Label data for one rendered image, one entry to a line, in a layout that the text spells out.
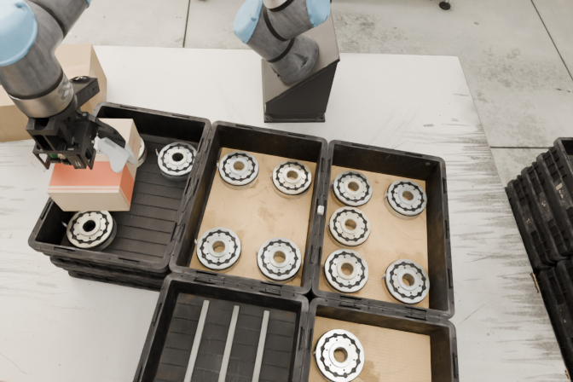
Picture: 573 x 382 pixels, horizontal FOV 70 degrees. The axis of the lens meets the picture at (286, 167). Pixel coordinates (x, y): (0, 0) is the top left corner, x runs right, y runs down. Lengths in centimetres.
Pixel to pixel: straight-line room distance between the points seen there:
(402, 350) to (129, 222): 69
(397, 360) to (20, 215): 103
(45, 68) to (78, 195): 27
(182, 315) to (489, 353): 76
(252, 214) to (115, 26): 201
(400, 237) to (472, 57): 200
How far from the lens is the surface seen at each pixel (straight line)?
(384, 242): 107
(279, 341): 96
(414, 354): 102
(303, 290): 88
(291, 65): 119
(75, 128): 72
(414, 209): 110
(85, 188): 79
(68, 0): 64
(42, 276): 125
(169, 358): 97
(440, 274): 101
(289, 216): 105
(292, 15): 105
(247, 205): 105
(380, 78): 156
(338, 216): 103
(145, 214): 108
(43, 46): 60
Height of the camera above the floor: 178
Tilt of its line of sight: 59 degrees down
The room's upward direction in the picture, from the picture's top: 8 degrees clockwise
